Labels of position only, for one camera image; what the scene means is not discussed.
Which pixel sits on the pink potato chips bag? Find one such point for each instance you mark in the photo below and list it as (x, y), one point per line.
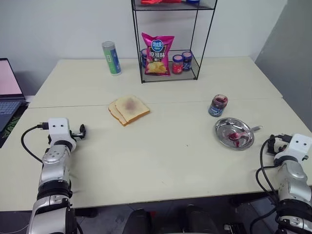
(157, 56)

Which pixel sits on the red jam jar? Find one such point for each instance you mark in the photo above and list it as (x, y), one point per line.
(177, 64)

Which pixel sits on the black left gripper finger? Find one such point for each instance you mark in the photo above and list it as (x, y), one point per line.
(82, 128)
(83, 135)

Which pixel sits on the round metal plate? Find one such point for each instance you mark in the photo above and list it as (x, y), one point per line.
(225, 132)

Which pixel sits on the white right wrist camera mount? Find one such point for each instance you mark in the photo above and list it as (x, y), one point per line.
(299, 145)

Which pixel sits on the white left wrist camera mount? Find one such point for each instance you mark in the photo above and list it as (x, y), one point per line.
(57, 128)

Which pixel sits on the black green desk mat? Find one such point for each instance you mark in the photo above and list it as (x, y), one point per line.
(13, 123)

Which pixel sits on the green blue cylinder can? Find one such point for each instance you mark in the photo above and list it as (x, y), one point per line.
(112, 59)

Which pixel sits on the dark open laptop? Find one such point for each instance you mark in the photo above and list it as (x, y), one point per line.
(8, 80)

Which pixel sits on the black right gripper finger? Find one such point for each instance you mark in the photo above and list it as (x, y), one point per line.
(271, 147)

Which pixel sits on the red snack bag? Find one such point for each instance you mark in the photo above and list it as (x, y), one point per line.
(158, 1)

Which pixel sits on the plain bread slice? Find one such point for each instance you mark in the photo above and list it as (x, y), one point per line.
(112, 109)

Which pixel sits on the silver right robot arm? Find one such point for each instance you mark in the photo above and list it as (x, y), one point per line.
(295, 180)

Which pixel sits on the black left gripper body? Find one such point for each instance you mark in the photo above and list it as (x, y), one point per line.
(74, 137)

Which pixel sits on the blue item on shelf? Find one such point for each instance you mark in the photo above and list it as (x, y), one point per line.
(193, 1)

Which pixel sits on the blue jam jar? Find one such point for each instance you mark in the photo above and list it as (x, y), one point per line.
(187, 61)
(144, 57)

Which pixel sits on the dark rounded shape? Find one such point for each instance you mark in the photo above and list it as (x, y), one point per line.
(137, 221)

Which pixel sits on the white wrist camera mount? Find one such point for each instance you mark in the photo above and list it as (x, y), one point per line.
(299, 145)
(57, 128)

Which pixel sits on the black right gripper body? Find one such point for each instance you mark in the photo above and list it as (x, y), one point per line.
(281, 148)

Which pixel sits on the toast slices with jam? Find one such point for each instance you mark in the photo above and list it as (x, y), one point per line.
(132, 108)

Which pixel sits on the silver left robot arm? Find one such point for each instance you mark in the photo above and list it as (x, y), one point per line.
(51, 170)

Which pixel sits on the open blueberry jam jar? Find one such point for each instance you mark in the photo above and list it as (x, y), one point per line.
(217, 106)

